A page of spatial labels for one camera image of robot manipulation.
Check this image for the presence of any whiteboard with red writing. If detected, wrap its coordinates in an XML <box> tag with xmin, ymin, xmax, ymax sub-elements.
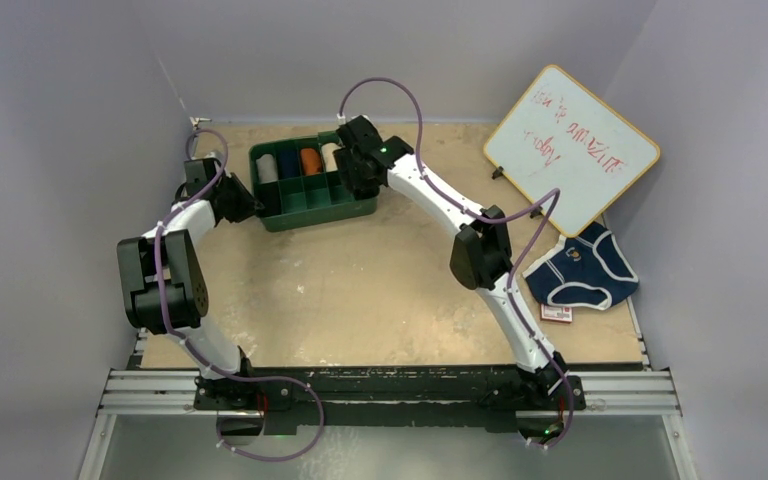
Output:
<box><xmin>483</xmin><ymin>65</ymin><xmax>661</xmax><ymax>237</ymax></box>

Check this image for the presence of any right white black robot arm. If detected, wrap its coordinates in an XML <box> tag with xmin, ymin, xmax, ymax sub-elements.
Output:
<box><xmin>335</xmin><ymin>116</ymin><xmax>574</xmax><ymax>407</ymax></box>

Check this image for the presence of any navy rolled underwear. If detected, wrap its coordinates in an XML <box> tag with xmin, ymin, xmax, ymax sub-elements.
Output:
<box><xmin>277</xmin><ymin>149</ymin><xmax>302</xmax><ymax>180</ymax></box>

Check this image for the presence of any beige rolled underwear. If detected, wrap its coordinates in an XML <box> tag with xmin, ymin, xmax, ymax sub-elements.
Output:
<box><xmin>320</xmin><ymin>142</ymin><xmax>340</xmax><ymax>172</ymax></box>

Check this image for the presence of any navy white underwear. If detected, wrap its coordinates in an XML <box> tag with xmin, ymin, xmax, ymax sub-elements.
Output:
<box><xmin>523</xmin><ymin>222</ymin><xmax>639</xmax><ymax>311</ymax></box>

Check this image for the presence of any aluminium frame rail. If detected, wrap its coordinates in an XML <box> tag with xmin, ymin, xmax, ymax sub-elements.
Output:
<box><xmin>78</xmin><ymin>369</ymin><xmax>698</xmax><ymax>479</ymax></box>

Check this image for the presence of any orange rolled underwear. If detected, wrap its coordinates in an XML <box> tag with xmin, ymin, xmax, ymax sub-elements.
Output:
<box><xmin>299</xmin><ymin>147</ymin><xmax>324</xmax><ymax>176</ymax></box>

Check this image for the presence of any grey rolled underwear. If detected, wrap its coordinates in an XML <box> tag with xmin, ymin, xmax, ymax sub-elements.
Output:
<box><xmin>255</xmin><ymin>154</ymin><xmax>280</xmax><ymax>184</ymax></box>

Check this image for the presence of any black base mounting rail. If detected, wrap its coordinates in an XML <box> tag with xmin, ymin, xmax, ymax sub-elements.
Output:
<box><xmin>193</xmin><ymin>365</ymin><xmax>586</xmax><ymax>436</ymax></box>

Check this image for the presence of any green divided storage tray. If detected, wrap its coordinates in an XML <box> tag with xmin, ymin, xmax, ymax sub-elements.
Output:
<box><xmin>248</xmin><ymin>131</ymin><xmax>378</xmax><ymax>232</ymax></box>

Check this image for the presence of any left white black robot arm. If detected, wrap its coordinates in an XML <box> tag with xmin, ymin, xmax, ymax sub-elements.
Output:
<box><xmin>116</xmin><ymin>151</ymin><xmax>263</xmax><ymax>409</ymax></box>

